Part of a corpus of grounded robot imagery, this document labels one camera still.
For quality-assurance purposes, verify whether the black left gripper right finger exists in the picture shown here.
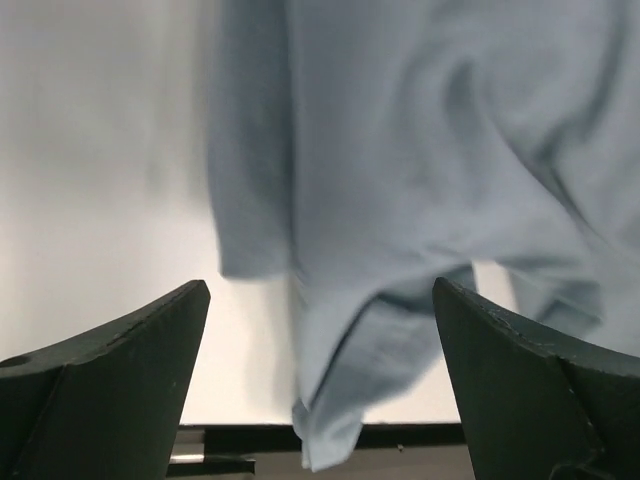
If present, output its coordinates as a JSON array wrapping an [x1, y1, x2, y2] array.
[[432, 278, 639, 480]]

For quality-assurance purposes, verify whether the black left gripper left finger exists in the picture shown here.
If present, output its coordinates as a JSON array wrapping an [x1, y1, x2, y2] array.
[[1, 280, 210, 479]]

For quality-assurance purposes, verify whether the light blue t shirt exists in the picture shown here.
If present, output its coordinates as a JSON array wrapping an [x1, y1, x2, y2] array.
[[207, 1, 639, 471]]

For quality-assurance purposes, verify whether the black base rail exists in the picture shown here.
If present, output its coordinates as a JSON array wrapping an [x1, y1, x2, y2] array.
[[166, 423, 466, 479]]

